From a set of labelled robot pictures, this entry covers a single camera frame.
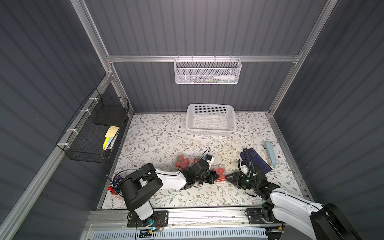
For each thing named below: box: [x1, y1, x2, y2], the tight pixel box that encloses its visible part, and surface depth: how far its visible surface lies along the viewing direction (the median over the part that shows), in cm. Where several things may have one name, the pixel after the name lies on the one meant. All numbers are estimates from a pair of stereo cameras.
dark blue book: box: [240, 147, 273, 175], surface depth 97 cm
